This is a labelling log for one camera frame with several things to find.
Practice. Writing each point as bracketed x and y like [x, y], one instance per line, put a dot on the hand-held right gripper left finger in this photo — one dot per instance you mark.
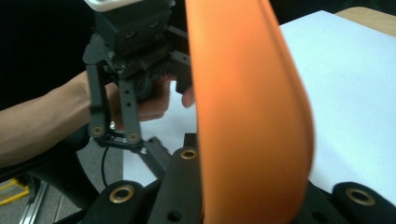
[183, 186]

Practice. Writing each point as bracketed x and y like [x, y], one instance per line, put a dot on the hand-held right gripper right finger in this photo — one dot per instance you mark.
[317, 205]

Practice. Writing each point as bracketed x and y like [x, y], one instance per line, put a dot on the orange phone case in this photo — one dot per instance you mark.
[249, 109]

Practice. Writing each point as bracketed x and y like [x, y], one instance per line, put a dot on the silver metal rail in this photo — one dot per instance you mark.
[32, 205]

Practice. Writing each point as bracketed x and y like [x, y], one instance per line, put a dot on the yellow frame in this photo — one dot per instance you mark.
[12, 191]

